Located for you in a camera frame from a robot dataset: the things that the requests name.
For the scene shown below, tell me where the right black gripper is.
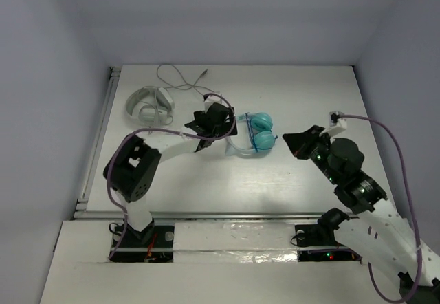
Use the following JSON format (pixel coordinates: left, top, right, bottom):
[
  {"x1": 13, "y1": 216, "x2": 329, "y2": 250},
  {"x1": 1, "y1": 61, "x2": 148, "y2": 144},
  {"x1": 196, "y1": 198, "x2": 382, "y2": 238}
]
[{"x1": 283, "y1": 124, "x2": 340, "y2": 185}]

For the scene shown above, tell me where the blue headphone cable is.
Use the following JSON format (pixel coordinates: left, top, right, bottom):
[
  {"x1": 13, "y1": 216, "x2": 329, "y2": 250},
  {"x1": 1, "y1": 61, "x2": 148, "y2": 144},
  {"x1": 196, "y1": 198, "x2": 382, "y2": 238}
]
[{"x1": 244, "y1": 112, "x2": 278, "y2": 153}]

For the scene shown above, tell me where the teal over-ear headphones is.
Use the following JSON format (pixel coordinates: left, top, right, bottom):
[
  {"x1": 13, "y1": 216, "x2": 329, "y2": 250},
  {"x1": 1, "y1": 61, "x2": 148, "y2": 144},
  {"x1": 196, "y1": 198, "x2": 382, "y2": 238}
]
[{"x1": 225, "y1": 112, "x2": 278, "y2": 156}]

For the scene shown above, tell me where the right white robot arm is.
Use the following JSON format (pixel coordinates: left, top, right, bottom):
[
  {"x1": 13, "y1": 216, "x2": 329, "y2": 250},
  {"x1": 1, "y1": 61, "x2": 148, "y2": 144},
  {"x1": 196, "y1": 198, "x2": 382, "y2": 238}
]
[{"x1": 283, "y1": 125, "x2": 439, "y2": 303}]

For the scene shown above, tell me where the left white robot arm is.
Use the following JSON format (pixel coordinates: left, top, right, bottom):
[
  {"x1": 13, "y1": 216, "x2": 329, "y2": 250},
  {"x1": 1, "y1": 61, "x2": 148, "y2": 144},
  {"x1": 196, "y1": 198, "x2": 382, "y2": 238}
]
[{"x1": 103, "y1": 102, "x2": 237, "y2": 245}]

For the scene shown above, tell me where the white over-ear headphones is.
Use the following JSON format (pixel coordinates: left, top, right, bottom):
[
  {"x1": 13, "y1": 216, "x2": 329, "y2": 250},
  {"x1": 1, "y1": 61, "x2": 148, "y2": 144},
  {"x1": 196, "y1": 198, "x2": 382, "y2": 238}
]
[{"x1": 125, "y1": 86, "x2": 175, "y2": 127}]

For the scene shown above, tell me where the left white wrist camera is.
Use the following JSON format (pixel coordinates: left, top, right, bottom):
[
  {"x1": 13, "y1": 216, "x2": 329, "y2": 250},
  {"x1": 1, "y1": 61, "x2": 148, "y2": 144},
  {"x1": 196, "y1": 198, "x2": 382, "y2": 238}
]
[{"x1": 203, "y1": 92, "x2": 222, "y2": 111}]

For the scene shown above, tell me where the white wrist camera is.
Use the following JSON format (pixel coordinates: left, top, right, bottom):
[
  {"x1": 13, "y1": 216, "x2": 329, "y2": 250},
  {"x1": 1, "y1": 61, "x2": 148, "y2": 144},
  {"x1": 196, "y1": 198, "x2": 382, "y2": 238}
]
[
  {"x1": 203, "y1": 92, "x2": 222, "y2": 111},
  {"x1": 320, "y1": 111, "x2": 347, "y2": 138}
]

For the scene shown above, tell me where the grey headphone cable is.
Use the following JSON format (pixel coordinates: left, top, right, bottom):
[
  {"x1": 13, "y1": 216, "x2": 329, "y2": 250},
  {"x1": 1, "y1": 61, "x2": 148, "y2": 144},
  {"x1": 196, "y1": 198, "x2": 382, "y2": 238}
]
[{"x1": 156, "y1": 63, "x2": 221, "y2": 105}]

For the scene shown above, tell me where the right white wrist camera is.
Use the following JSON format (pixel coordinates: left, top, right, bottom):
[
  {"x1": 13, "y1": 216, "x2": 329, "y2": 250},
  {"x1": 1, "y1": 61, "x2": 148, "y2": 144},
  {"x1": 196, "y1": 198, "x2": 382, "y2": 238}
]
[{"x1": 320, "y1": 111, "x2": 347, "y2": 138}]

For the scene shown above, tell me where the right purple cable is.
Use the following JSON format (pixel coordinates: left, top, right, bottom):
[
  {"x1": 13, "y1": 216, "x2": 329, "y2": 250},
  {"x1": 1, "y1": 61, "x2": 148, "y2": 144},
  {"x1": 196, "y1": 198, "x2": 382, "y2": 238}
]
[{"x1": 338, "y1": 114, "x2": 424, "y2": 303}]

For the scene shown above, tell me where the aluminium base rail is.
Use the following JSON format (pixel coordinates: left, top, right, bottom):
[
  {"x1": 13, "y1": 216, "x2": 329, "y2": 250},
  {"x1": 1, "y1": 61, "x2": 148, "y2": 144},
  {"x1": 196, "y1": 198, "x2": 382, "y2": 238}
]
[{"x1": 109, "y1": 210, "x2": 369, "y2": 263}]

